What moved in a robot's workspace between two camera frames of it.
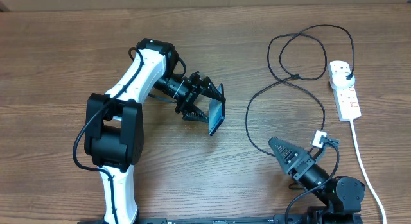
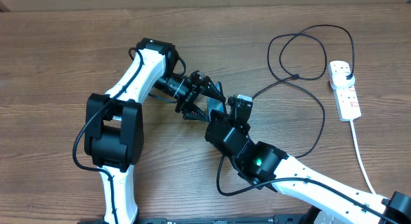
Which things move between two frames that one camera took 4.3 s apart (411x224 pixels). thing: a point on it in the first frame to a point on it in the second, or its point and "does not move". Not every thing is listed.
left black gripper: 187,104 does not move
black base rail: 288,219 does not move
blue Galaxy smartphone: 216,112 does not move
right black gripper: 294,156 to 244,128
